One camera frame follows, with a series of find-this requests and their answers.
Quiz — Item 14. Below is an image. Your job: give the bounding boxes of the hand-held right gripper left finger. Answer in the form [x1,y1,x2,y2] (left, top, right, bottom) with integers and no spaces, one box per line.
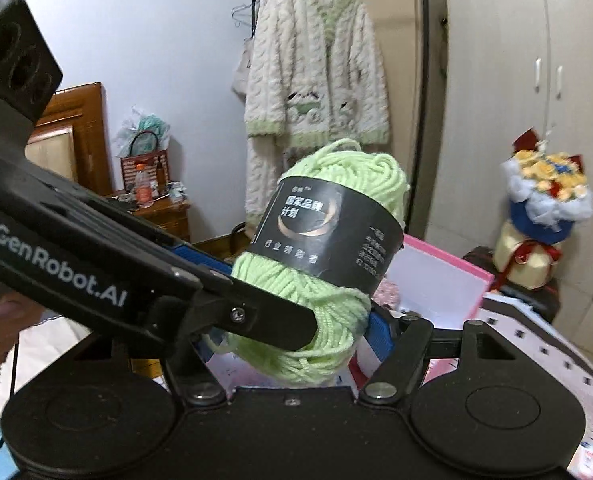
[71,332,227,407]

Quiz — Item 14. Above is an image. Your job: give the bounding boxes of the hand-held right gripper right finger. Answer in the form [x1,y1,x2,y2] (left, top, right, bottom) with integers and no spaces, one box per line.
[359,310,519,407]

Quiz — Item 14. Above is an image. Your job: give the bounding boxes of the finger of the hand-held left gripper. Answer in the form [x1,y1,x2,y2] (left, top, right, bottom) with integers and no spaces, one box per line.
[101,195,238,279]
[144,279,320,357]

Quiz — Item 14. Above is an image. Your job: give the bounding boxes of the pink box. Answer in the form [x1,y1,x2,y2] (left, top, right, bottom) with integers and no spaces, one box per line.
[204,232,494,392]

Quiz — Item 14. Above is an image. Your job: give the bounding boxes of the green yarn ball black label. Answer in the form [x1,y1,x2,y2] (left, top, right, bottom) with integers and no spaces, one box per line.
[226,139,411,389]

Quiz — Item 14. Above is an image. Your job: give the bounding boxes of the person's left hand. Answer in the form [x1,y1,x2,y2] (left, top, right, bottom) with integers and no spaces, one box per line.
[0,294,44,377]

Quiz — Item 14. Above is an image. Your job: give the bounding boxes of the wooden nightstand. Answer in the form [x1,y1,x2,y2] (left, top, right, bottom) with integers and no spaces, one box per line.
[104,192,193,244]

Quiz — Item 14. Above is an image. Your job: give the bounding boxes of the dark small bottle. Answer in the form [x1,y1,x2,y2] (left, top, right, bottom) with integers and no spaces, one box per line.
[156,157,170,199]

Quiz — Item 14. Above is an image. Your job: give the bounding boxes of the orange drink bottle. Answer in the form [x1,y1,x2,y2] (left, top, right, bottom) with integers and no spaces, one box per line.
[134,162,154,209]

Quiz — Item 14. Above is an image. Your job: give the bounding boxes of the brown handbag with plastic bag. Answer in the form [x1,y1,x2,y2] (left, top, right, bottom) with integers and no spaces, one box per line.
[120,131,171,194]

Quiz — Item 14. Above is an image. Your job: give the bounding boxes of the wooden headboard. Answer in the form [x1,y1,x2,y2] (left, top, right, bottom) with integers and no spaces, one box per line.
[24,81,115,199]

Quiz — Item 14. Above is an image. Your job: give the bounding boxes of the white tote bag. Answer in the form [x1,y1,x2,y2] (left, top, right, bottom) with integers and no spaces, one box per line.
[231,40,255,97]

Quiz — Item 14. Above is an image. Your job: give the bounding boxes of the white green fluffy robe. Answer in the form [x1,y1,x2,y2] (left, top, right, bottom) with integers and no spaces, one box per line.
[231,0,392,233]

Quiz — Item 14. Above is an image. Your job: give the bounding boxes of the yellow blue flower bouquet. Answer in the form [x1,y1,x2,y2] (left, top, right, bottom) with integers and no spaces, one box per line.
[491,127,593,291]

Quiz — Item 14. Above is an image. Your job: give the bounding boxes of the black vertical pole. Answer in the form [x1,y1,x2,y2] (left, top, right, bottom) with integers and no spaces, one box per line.
[414,0,432,235]

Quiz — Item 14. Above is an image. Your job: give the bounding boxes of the black clothes rack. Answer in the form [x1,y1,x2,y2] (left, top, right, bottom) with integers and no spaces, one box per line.
[249,0,327,42]

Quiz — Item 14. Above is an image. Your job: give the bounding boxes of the beige wardrobe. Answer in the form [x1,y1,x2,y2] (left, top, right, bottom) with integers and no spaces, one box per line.
[426,0,593,346]

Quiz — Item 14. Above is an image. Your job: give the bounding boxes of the wire clothes hangers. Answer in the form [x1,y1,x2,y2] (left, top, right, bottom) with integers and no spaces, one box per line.
[231,2,255,32]

